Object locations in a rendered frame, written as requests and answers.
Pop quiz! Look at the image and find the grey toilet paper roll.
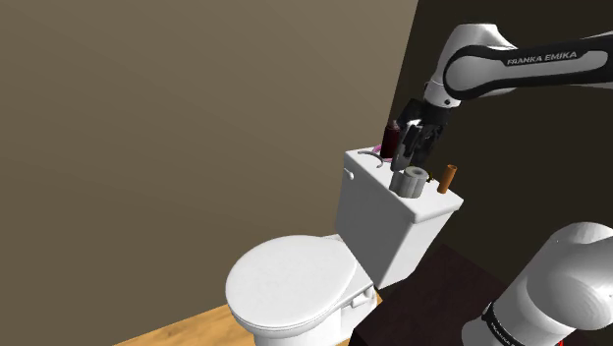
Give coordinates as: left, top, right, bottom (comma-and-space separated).
388, 165, 429, 200

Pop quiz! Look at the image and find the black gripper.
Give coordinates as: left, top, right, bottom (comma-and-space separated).
390, 98, 452, 174

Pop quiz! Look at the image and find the dark robot stand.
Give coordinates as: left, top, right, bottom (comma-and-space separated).
348, 243, 510, 346

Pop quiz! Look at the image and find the white toilet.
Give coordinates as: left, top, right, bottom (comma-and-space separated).
224, 144, 465, 346

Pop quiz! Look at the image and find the orange-brown cylinder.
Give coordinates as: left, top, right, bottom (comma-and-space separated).
436, 164, 459, 196

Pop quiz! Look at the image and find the dark red bottle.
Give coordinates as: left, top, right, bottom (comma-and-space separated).
379, 119, 403, 161

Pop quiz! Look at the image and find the grey curved hook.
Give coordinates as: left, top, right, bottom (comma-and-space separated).
357, 149, 385, 170

